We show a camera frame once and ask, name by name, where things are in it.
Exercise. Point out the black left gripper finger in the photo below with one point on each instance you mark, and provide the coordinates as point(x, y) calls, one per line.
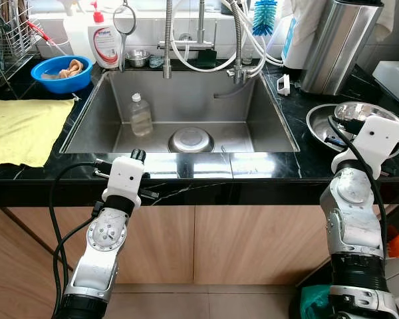
point(142, 155)
point(134, 156)

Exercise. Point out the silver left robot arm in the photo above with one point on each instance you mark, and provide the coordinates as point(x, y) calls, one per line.
point(100, 256)

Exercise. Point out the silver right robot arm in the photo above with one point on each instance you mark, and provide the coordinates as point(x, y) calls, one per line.
point(352, 212)

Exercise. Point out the chrome kitchen faucet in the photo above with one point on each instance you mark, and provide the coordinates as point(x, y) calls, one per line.
point(167, 36)

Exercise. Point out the shiny steel mixing bowl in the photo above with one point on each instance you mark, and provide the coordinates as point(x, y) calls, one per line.
point(359, 111)

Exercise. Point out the wide steel basin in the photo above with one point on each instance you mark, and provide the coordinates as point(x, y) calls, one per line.
point(317, 126)

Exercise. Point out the clear plastic bottle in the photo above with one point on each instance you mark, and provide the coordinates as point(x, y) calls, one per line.
point(141, 118)

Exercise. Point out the small upturned steel bowl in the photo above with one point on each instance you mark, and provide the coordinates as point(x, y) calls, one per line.
point(191, 141)

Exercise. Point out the small white plastic holder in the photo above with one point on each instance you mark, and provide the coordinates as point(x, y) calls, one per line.
point(284, 84)

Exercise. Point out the stainless steel sink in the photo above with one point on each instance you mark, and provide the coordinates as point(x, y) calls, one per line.
point(199, 100)

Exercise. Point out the steel knife block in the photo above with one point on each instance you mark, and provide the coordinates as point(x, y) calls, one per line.
point(339, 46)

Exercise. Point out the small steel cup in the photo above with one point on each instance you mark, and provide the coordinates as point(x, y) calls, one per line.
point(137, 58)

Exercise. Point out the blue plastic bowl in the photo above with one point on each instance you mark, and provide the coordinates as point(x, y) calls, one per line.
point(61, 84)

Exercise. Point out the wooden base cabinet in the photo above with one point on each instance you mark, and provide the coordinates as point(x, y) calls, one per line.
point(219, 242)

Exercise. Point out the peach coloured item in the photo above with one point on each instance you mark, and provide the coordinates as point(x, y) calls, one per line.
point(72, 68)

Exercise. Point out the yellow cloth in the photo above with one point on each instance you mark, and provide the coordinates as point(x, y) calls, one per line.
point(23, 129)

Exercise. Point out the dark green sponge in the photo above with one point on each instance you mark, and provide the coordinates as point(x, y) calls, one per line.
point(208, 58)

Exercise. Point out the white red-capped dish soap bottle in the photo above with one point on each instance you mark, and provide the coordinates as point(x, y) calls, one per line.
point(105, 43)

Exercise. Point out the round metal strainer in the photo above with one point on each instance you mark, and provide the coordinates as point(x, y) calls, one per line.
point(124, 20)

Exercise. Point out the plain white plastic bottle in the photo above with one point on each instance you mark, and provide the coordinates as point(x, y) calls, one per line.
point(75, 33)

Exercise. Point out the blue bottle brush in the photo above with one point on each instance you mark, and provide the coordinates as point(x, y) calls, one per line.
point(265, 18)

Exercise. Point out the green plastic bag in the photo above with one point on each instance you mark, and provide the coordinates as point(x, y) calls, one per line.
point(314, 302)

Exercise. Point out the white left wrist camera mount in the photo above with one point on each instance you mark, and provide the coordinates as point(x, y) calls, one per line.
point(125, 181)

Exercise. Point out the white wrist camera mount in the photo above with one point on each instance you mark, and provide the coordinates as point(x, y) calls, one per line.
point(125, 181)
point(376, 143)

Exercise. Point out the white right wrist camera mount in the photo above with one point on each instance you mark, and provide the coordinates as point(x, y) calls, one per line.
point(376, 143)

